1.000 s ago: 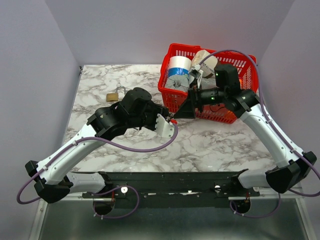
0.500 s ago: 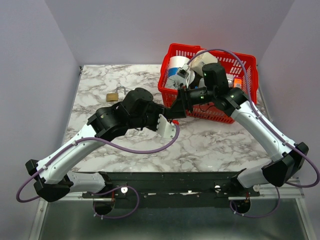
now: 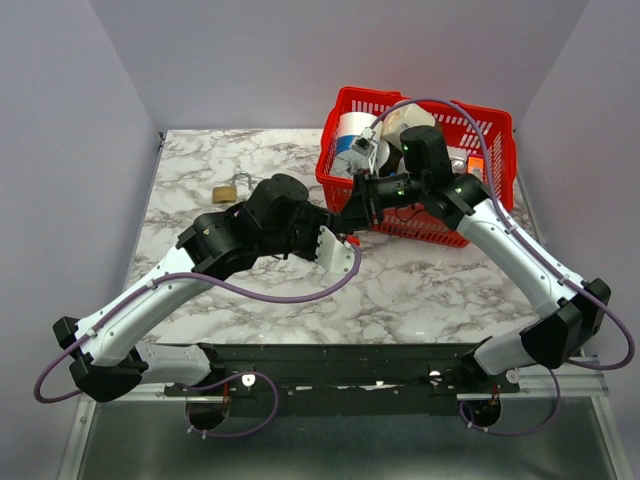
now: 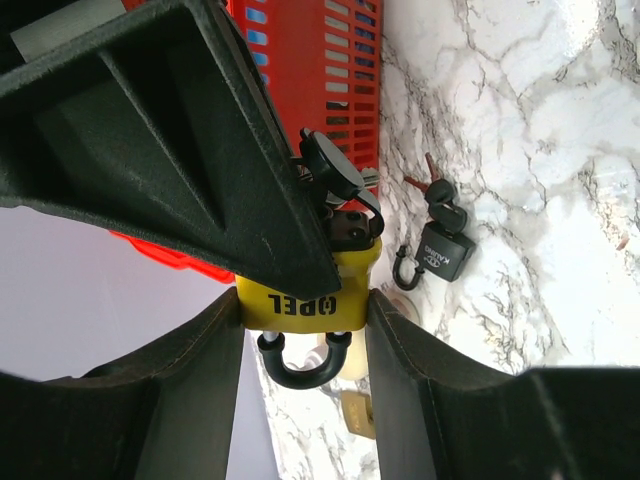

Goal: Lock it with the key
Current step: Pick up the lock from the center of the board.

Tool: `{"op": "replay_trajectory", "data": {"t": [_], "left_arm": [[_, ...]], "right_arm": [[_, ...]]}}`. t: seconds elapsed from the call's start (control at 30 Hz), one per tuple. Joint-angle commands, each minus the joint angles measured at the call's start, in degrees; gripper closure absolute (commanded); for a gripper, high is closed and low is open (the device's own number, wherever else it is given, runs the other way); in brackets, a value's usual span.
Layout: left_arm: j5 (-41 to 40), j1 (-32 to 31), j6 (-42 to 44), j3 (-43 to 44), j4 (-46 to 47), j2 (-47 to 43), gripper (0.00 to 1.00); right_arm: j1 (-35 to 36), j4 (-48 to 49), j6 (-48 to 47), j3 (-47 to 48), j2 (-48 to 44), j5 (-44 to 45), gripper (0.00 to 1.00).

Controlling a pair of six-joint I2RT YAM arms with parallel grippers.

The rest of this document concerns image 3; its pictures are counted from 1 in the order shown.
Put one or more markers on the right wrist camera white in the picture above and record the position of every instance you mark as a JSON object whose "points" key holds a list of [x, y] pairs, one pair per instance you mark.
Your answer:
{"points": [[363, 152]]}

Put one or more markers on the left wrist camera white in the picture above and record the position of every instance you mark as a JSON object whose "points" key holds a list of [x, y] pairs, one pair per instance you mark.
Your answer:
{"points": [[333, 255]]}

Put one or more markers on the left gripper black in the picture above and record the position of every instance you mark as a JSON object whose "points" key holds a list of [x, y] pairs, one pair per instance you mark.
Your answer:
{"points": [[317, 217]]}

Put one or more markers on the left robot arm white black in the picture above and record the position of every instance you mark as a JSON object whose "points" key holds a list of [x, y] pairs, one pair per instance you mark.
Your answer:
{"points": [[109, 355]]}

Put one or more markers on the grey wrapped paper roll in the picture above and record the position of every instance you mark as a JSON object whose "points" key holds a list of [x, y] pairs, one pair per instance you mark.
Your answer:
{"points": [[346, 163]]}

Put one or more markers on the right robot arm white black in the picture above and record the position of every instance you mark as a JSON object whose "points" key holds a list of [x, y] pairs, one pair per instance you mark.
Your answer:
{"points": [[570, 309]]}

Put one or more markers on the silver keys of yellow padlock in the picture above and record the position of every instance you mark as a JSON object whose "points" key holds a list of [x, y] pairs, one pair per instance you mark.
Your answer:
{"points": [[354, 240]]}

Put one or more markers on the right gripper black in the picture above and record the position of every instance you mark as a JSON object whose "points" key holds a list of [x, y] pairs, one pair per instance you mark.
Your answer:
{"points": [[361, 204]]}

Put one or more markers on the brass padlock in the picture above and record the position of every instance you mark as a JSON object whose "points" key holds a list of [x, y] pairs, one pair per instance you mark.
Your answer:
{"points": [[227, 193]]}

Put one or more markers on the red plastic shopping basket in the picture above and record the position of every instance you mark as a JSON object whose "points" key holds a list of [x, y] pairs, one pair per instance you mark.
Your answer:
{"points": [[412, 222]]}

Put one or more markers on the orange box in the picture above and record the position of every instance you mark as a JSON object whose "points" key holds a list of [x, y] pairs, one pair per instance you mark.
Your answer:
{"points": [[476, 166]]}

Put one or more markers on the black mounting rail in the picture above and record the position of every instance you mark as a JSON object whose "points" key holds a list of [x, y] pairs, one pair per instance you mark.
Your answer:
{"points": [[341, 379]]}

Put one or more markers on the white blue paper roll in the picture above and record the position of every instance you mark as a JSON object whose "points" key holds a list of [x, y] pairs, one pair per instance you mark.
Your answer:
{"points": [[351, 126]]}

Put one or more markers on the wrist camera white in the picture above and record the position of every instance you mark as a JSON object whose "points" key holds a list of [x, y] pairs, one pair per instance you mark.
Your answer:
{"points": [[333, 255], [363, 152]]}

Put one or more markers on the silver can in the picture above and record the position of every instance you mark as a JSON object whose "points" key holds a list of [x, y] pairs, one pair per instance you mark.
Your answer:
{"points": [[458, 166]]}

